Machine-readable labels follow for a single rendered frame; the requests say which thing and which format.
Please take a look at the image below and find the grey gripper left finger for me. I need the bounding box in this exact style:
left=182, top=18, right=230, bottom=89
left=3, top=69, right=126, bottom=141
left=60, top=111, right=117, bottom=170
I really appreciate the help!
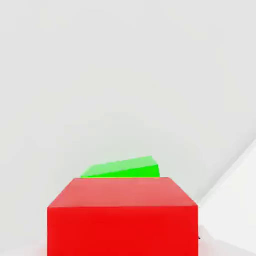
left=21, top=238, right=48, bottom=256

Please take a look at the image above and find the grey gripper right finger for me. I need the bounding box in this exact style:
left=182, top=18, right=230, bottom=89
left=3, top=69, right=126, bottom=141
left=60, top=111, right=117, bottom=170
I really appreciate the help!
left=198, top=224, right=256, bottom=256

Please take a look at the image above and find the small red cube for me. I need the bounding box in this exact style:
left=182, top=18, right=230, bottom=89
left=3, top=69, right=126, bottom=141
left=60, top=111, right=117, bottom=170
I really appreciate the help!
left=47, top=177, right=199, bottom=256

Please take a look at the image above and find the small green cube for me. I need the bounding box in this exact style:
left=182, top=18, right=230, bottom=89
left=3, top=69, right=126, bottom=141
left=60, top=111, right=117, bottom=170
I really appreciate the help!
left=80, top=155, right=161, bottom=179

